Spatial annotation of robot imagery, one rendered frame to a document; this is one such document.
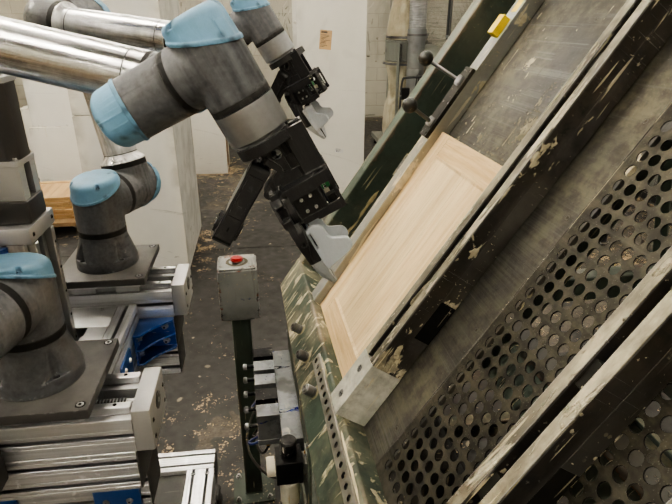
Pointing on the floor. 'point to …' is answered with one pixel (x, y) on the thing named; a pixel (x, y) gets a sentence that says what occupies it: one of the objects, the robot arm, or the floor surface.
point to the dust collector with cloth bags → (402, 60)
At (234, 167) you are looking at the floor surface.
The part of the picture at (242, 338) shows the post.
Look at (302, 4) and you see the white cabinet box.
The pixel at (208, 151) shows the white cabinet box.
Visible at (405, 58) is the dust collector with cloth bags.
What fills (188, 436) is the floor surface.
